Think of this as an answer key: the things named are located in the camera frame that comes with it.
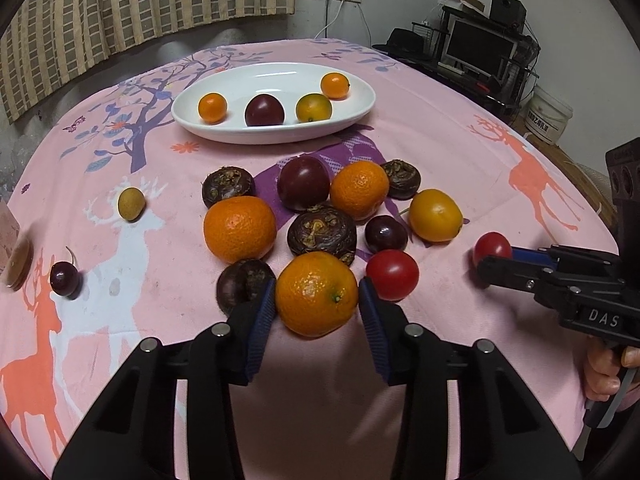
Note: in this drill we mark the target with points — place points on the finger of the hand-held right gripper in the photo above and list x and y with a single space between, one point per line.
505 272
532 256

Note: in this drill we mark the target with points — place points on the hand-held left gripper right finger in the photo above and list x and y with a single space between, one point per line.
372 327

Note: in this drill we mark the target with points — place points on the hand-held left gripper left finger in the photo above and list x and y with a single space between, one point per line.
261 322

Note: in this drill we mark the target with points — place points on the red cherry tomato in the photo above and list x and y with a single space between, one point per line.
392 275
491 249

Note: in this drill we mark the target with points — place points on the orange mandarin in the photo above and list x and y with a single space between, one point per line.
360 190
316 294
240 229

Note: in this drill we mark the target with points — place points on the white oval plate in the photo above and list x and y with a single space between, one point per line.
272 102

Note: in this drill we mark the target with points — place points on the person's right hand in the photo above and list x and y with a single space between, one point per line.
602 375

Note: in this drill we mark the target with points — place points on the large yellow-orange kumquat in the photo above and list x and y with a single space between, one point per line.
435 215

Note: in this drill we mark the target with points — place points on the dark cherry without stem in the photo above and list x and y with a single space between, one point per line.
385 233

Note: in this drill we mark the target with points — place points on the large brown water chestnut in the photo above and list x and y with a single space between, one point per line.
321 232

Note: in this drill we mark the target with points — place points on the pink printed tablecloth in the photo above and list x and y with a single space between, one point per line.
150 260

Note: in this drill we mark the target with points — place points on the white plastic bucket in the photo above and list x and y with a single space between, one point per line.
547 115

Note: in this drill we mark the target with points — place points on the large dark purple plum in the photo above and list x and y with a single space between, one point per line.
303 182

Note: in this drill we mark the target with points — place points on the black computer desk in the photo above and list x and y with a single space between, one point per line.
525 85

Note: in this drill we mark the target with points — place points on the yellow-brown longan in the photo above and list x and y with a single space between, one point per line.
131 203

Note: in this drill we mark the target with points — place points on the dark cherry with stem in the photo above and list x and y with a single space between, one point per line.
65 278

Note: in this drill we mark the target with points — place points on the small dark purple plum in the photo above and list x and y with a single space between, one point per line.
265 110

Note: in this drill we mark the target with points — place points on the computer monitor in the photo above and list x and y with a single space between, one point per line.
480 47

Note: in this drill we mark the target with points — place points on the small orange kumquat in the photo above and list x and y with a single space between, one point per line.
212 108
335 85

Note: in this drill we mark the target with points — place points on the yellow-green kumquat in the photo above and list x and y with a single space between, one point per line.
313 108

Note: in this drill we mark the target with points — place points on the black speaker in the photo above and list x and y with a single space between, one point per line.
507 10

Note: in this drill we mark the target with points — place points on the black hat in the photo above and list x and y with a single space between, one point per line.
400 42

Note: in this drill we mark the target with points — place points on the tan round object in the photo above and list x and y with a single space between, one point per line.
17 262

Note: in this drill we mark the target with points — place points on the cardboard box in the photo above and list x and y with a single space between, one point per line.
465 0

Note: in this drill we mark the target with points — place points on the striped beige curtain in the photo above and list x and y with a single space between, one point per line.
125 10

